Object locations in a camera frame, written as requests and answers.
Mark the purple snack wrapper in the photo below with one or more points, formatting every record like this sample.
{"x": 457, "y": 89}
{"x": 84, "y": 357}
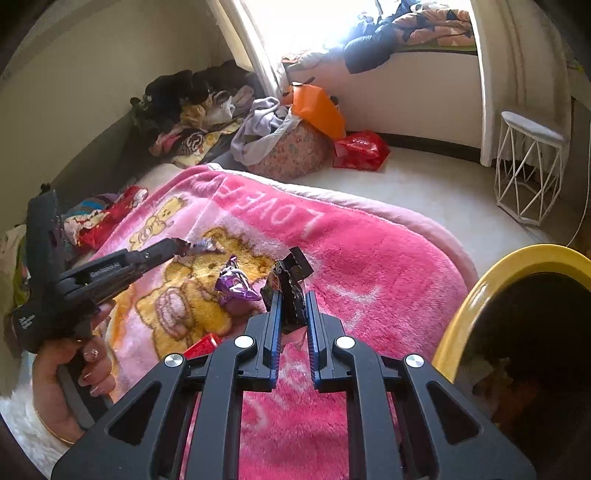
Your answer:
{"x": 235, "y": 288}

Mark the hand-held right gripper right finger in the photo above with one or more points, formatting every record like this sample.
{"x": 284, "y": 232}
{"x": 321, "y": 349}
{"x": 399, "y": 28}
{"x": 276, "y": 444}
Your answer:
{"x": 313, "y": 337}

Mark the black snack wrapper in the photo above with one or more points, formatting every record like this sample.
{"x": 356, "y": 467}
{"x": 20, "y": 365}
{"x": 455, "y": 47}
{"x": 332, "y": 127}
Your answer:
{"x": 291, "y": 286}

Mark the person's left forearm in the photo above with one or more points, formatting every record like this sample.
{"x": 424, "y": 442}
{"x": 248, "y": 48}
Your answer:
{"x": 60, "y": 424}

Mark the orange patterned quilt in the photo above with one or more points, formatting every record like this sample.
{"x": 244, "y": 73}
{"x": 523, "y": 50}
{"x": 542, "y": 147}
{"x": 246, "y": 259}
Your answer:
{"x": 438, "y": 23}

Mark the person's left hand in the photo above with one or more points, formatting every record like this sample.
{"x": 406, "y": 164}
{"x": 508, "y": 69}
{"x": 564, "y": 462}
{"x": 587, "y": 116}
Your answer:
{"x": 60, "y": 369}

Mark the yellow trash bin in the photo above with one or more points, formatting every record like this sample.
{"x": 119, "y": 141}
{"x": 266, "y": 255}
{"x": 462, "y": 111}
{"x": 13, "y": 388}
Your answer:
{"x": 466, "y": 314}

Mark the cream curtain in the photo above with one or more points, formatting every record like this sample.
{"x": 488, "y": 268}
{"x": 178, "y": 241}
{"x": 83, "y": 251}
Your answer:
{"x": 249, "y": 41}
{"x": 517, "y": 69}

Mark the white fluffy rug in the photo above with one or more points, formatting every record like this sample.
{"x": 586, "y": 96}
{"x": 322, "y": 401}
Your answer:
{"x": 23, "y": 424}

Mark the orange bag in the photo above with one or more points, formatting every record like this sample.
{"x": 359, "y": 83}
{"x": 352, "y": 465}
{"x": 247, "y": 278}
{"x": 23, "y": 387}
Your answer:
{"x": 318, "y": 110}

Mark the red packet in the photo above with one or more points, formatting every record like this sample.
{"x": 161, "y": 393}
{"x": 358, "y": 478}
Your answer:
{"x": 201, "y": 346}

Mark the window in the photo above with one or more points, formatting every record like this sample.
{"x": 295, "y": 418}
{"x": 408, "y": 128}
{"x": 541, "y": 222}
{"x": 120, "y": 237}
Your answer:
{"x": 300, "y": 23}

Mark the floral fabric pouf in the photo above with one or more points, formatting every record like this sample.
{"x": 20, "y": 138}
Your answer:
{"x": 295, "y": 152}

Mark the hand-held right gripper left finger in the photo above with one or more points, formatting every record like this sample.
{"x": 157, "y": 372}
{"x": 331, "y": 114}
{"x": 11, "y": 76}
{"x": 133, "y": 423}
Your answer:
{"x": 276, "y": 332}

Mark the pile of dark clothes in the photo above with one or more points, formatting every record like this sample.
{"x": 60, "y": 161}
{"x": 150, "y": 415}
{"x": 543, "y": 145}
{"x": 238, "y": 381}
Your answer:
{"x": 184, "y": 92}

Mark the silver candy wrapper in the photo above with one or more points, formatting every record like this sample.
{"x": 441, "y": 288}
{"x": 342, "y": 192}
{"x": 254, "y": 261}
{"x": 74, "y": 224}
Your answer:
{"x": 205, "y": 245}

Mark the lavender cloth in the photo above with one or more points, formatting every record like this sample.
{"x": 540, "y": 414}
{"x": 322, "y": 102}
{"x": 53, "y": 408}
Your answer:
{"x": 258, "y": 124}

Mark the dark jacket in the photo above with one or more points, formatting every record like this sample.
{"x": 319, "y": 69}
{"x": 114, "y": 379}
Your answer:
{"x": 369, "y": 48}

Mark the colourful patterned cloth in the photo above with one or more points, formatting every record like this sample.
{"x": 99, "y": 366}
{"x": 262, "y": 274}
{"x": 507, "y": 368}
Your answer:
{"x": 83, "y": 217}

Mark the red cloth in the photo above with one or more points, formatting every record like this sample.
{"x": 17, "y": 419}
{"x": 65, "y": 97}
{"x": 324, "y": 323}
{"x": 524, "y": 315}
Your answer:
{"x": 111, "y": 221}

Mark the red plastic bag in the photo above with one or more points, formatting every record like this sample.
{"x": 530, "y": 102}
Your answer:
{"x": 360, "y": 150}

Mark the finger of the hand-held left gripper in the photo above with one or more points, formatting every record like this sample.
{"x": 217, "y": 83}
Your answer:
{"x": 161, "y": 251}

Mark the pink printed blanket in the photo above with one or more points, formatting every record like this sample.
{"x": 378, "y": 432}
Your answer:
{"x": 369, "y": 258}

